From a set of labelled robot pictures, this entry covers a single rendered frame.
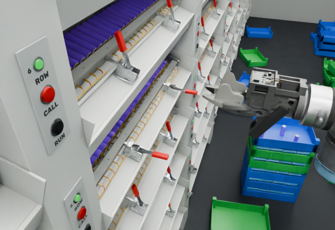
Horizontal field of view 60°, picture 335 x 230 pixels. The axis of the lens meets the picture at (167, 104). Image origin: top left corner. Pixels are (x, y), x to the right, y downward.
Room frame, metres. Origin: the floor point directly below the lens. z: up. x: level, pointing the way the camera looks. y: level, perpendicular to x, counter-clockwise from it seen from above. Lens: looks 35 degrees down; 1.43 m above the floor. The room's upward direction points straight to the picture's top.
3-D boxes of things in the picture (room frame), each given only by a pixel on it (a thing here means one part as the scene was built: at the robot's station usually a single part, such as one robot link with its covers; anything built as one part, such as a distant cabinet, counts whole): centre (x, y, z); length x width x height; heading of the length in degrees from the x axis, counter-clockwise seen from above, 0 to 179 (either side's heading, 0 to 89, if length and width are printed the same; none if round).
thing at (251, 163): (1.16, -0.60, 0.28); 0.30 x 0.20 x 0.08; 79
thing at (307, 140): (1.16, -0.60, 0.44); 0.30 x 0.20 x 0.08; 79
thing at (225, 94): (0.54, -0.12, 1.07); 0.09 x 0.03 x 0.06; 79
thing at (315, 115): (0.50, -0.31, 1.07); 0.10 x 0.05 x 0.09; 161
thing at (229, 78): (0.59, -0.14, 1.07); 0.09 x 0.03 x 0.06; 63
